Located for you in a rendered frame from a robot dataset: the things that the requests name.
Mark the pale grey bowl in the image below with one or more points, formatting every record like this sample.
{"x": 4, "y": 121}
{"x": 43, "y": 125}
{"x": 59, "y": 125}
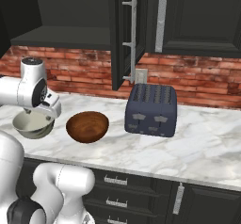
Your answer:
{"x": 31, "y": 128}

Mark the black base cabinet door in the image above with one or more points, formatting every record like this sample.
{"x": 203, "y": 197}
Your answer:
{"x": 210, "y": 205}

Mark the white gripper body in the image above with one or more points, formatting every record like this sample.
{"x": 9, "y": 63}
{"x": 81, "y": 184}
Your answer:
{"x": 51, "y": 109}

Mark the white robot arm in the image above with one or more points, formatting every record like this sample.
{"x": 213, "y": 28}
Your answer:
{"x": 19, "y": 91}

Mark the brown wooden bowl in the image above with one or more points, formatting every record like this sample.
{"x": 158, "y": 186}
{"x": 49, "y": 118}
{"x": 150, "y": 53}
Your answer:
{"x": 88, "y": 128}

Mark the dark blue toaster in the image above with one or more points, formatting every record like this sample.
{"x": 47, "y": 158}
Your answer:
{"x": 150, "y": 116}

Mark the black drawer front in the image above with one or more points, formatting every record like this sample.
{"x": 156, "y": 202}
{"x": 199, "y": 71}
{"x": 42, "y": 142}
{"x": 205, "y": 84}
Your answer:
{"x": 141, "y": 220}
{"x": 144, "y": 204}
{"x": 147, "y": 184}

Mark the white wall socket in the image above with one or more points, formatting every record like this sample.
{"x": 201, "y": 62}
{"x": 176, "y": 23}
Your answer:
{"x": 141, "y": 76}

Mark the black wall cabinet door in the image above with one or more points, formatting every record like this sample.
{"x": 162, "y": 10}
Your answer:
{"x": 117, "y": 30}
{"x": 200, "y": 17}
{"x": 15, "y": 11}

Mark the black wall cabinet body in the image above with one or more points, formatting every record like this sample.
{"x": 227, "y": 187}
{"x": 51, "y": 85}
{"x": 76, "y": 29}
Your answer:
{"x": 69, "y": 36}

